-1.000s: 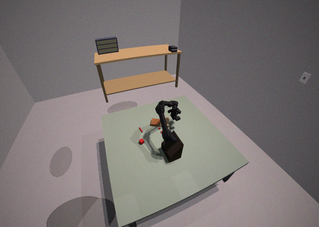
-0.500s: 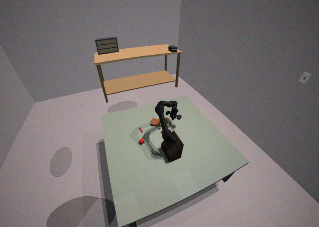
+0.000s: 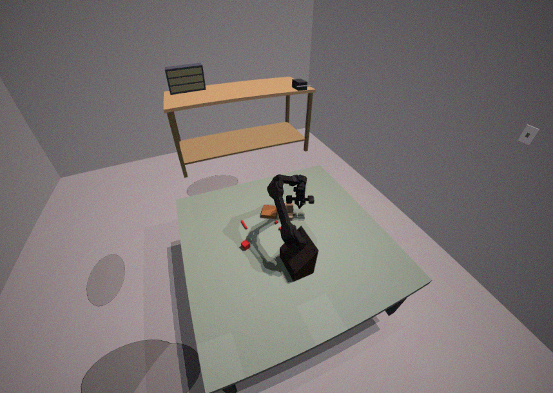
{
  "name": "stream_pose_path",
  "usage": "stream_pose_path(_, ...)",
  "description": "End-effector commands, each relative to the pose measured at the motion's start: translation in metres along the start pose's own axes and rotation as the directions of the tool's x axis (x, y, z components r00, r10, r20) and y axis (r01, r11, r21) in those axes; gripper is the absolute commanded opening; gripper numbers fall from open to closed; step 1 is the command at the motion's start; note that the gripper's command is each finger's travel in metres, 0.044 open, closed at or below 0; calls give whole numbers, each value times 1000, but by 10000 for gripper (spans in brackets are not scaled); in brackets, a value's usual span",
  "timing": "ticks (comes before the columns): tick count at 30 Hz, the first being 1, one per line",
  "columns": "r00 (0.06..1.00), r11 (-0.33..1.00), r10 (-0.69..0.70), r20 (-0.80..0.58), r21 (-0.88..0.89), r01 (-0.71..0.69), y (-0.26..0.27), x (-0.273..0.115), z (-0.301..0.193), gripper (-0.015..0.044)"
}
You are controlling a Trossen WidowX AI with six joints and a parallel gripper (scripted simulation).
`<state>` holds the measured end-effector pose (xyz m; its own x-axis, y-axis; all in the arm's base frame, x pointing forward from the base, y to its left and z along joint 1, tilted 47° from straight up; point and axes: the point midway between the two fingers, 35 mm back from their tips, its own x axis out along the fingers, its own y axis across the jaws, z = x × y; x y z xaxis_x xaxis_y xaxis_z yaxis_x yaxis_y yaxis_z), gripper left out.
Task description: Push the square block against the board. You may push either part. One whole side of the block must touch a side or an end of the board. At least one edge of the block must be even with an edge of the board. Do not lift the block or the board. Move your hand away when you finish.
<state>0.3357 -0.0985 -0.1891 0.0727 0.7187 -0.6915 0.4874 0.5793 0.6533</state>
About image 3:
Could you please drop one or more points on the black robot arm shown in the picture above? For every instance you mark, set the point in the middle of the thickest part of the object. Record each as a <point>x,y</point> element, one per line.
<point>289,233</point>

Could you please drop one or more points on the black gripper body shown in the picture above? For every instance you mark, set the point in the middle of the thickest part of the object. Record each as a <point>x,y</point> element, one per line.
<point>300,197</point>

